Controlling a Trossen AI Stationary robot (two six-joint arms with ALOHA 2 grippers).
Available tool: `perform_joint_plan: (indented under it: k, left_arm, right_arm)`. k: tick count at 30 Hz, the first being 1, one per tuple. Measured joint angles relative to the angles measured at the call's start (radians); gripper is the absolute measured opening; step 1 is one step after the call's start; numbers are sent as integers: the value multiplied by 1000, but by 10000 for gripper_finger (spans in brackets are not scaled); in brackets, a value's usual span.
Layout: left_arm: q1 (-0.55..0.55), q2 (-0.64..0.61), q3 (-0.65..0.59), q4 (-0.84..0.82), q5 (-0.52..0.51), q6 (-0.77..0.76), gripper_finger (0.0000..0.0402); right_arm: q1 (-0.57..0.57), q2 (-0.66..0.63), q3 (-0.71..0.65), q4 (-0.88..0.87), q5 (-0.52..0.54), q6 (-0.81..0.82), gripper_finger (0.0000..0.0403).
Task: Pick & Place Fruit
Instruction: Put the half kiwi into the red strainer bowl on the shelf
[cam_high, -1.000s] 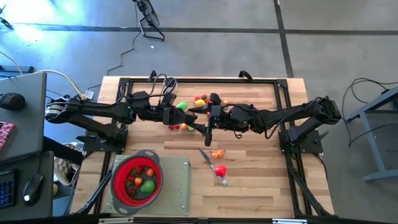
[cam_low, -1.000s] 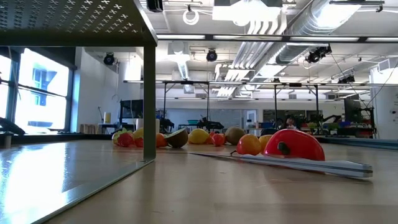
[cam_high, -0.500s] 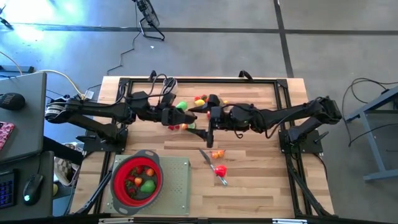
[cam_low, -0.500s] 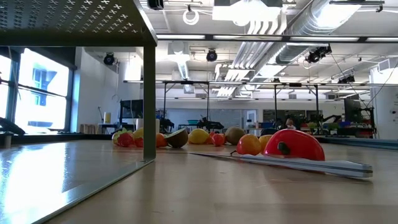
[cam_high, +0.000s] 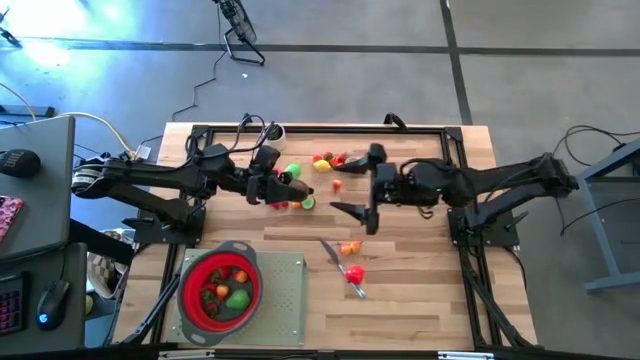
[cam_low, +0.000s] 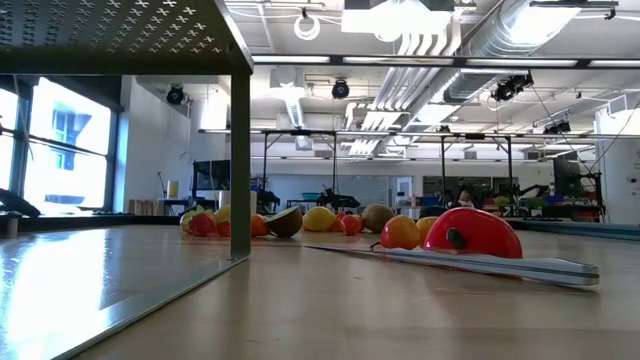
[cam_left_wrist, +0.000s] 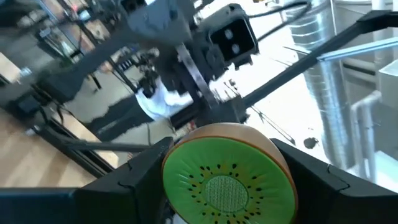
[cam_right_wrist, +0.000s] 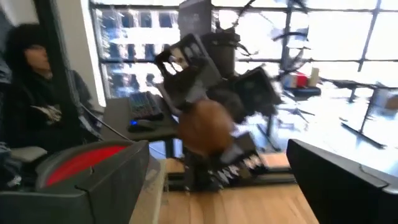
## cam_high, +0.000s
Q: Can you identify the grey side desk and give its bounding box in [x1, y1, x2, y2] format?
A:
[0, 115, 76, 264]

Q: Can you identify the black computer mouse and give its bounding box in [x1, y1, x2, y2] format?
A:
[35, 278, 71, 331]

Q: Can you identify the dark grey desk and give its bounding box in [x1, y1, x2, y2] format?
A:
[0, 242, 89, 354]

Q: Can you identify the red collapsible colander bowl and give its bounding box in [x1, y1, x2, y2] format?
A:
[176, 240, 264, 348]

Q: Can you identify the backlit black keyboard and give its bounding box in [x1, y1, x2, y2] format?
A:
[0, 272, 29, 337]

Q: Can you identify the pink patterned pad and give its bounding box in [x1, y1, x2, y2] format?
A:
[0, 194, 25, 244]

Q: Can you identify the knife with patterned handle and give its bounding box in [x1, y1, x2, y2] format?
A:
[318, 238, 368, 301]

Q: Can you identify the red half apple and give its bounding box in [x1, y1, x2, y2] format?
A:
[344, 264, 367, 286]

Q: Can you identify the black portable speaker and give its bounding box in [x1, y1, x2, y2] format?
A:
[0, 148, 43, 179]

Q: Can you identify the blue-grey desk frame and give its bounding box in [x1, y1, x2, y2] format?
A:
[574, 138, 640, 294]

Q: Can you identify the silver aluminium bar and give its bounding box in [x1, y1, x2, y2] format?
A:
[437, 351, 495, 360]
[158, 349, 216, 360]

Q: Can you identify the green perforated metal stand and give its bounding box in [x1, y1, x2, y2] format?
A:
[167, 248, 309, 348]

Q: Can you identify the black aluminium table frame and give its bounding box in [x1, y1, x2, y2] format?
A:
[149, 123, 539, 351]

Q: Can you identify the black floor fan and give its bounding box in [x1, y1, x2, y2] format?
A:
[213, 0, 267, 67]

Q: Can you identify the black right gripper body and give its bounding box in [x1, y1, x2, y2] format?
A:
[367, 162, 410, 236]

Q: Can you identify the white cup with plant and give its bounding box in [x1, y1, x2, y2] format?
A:
[264, 122, 287, 152]

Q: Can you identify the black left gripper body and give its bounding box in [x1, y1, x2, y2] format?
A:
[234, 167, 281, 206]

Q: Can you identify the white cable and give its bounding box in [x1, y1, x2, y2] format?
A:
[58, 111, 126, 184]

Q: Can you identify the green pear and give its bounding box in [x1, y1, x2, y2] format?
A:
[225, 288, 252, 311]

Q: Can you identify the black diagonal frame strut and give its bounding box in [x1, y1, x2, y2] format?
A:
[122, 272, 182, 346]
[462, 249, 534, 349]

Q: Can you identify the checkered bag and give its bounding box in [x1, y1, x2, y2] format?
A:
[85, 228, 132, 301]

